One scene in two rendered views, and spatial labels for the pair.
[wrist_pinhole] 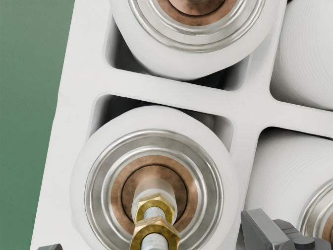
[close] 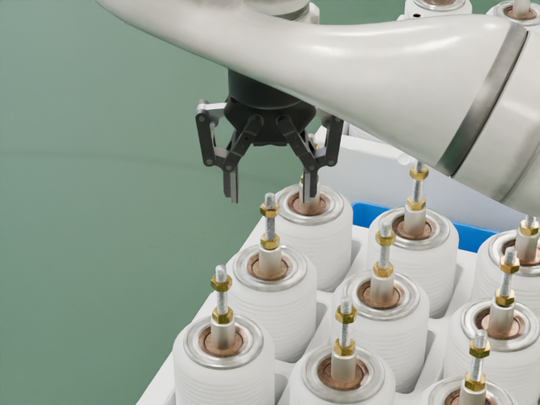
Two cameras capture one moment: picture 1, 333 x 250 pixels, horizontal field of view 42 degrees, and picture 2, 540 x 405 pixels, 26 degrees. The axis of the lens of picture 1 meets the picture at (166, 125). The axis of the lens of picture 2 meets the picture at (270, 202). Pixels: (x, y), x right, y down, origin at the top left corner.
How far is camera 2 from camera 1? 1.10 m
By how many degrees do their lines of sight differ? 58
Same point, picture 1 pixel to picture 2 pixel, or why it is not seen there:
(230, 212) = (309, 280)
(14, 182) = not seen: outside the picture
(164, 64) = (287, 231)
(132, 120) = not seen: hidden behind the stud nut
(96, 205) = (239, 264)
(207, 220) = (296, 276)
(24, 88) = not seen: hidden behind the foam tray
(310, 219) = (352, 283)
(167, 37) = (290, 217)
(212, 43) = (312, 220)
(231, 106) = (327, 297)
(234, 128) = (328, 308)
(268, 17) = (342, 219)
